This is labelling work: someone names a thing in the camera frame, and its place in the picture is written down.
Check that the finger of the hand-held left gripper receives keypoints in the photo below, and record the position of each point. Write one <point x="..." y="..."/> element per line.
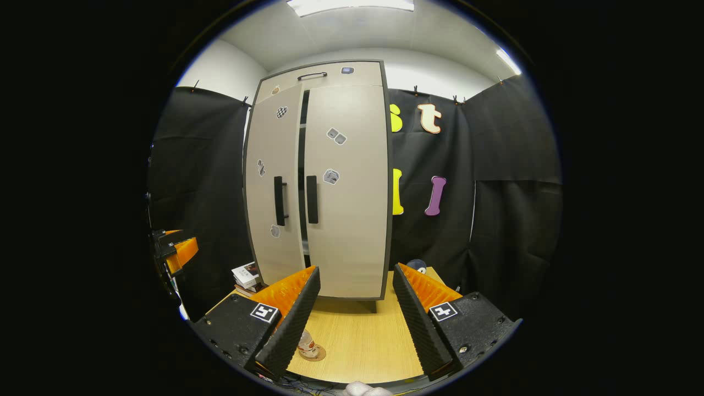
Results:
<point x="168" y="235"/>
<point x="184" y="253"/>

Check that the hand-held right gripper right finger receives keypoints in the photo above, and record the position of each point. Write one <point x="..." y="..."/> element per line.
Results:
<point x="418" y="324"/>

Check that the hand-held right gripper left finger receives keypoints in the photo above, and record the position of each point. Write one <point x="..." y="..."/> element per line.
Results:
<point x="291" y="324"/>

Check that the clear plastic bottle red label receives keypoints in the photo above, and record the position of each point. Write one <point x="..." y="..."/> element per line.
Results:
<point x="308" y="345"/>

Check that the round cork coaster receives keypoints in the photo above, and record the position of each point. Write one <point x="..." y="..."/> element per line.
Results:
<point x="320" y="353"/>

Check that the grey cabinet door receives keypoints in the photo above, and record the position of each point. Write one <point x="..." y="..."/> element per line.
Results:
<point x="352" y="231"/>
<point x="261" y="220"/>

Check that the grey cabinet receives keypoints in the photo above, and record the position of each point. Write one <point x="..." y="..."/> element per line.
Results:
<point x="302" y="143"/>

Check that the grey cabinet drawer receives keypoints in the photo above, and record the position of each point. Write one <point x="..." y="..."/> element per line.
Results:
<point x="363" y="77"/>

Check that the brown book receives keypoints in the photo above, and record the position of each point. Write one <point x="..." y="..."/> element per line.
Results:
<point x="245" y="291"/>

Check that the penguin plush toy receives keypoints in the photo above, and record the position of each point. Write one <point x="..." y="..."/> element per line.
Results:
<point x="416" y="265"/>

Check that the white book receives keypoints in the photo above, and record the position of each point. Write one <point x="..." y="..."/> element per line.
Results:
<point x="247" y="275"/>

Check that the black backdrop cloth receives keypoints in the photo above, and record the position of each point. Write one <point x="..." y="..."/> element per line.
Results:
<point x="495" y="231"/>

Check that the narrow ceiling light panel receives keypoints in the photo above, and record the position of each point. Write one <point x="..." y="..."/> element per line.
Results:
<point x="509" y="61"/>

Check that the large ceiling light panel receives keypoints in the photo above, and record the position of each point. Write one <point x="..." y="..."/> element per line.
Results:
<point x="352" y="6"/>

